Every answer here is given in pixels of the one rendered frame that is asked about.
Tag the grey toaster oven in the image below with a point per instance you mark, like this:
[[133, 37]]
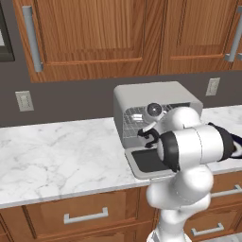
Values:
[[148, 93]]

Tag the dark microwave oven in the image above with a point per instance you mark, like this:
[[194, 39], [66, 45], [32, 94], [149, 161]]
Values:
[[5, 38]]

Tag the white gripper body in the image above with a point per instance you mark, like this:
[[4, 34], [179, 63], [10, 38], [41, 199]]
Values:
[[150, 135]]

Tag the wooden lower cupboard front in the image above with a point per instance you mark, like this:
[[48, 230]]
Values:
[[12, 225]]

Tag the grey wall outlet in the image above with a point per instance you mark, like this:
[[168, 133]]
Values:
[[24, 101], [213, 86]]

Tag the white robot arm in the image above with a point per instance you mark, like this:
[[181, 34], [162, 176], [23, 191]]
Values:
[[189, 145]]

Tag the toaster oven door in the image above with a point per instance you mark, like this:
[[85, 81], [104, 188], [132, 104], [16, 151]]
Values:
[[145, 160]]

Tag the wide wooden drawer front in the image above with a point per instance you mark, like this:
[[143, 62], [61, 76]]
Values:
[[47, 211]]

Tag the dark blue plate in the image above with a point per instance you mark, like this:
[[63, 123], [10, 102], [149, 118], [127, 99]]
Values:
[[238, 138]]

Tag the wide wooden cupboard door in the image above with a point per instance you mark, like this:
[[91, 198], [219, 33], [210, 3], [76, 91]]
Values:
[[94, 34]]

